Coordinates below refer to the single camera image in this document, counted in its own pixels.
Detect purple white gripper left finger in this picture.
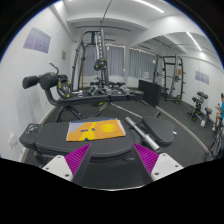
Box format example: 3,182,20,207
43,144,91,182

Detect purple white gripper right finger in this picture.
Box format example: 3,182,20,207
132,143,183,181

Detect orange patterned towel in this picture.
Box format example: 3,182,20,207
66,118,126,142

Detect silver barbell bar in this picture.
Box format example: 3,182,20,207
125,117,159,151

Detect black padded weight bench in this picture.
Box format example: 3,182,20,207
19,116,174,163

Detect black plyo box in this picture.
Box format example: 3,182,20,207
138,80,161,107

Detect black leg curl machine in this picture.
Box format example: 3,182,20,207
22,62,143,123

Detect person in blue shirt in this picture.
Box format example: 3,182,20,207
212,93,224,131

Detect mirrored power rack reflection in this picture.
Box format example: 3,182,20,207
153,55,185,104

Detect grey window curtains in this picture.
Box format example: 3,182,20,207
83,45,155,78

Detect black power rack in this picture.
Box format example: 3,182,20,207
70,29,127,98

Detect white wall socket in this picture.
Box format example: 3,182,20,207
8,134,18,148

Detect small brown wall notice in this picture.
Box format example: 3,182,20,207
62,51,66,60

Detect purple wall poster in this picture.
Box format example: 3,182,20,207
23,28,51,53

